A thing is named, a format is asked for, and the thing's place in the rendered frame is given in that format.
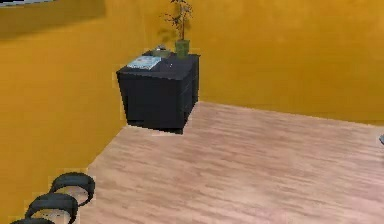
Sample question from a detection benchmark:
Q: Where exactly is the black cabinet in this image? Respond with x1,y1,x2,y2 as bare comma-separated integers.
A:
115,49,201,135

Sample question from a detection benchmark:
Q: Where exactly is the house plant in green pot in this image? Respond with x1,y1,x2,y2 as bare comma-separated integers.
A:
164,0,194,60

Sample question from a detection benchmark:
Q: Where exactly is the small green bowl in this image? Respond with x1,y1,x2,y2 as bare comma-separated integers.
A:
152,45,172,59

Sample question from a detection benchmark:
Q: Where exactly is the pale blue book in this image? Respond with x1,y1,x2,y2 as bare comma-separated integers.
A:
126,55,163,71

